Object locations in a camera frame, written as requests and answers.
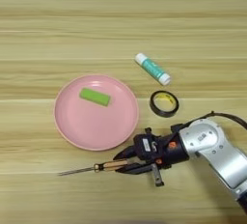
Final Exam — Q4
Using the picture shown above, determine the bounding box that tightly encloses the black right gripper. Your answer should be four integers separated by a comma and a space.
113, 126, 191, 187

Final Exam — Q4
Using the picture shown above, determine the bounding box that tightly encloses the black tape roll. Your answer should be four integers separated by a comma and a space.
149, 90, 179, 119

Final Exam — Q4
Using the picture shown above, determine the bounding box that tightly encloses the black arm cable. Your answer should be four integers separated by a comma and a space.
170, 111, 247, 130

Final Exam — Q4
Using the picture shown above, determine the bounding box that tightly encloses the teal white glue stick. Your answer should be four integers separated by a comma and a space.
134, 52, 173, 87

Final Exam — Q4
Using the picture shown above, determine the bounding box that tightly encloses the pink round plate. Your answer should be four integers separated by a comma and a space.
53, 73, 140, 152

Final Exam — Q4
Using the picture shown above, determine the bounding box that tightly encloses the amber handle screwdriver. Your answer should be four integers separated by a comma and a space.
57, 158, 129, 177

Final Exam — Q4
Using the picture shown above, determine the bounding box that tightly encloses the black box white label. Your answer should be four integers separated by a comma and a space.
133, 133, 160, 162

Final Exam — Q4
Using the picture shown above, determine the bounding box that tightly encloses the green eraser block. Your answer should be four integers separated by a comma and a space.
79, 87, 112, 107

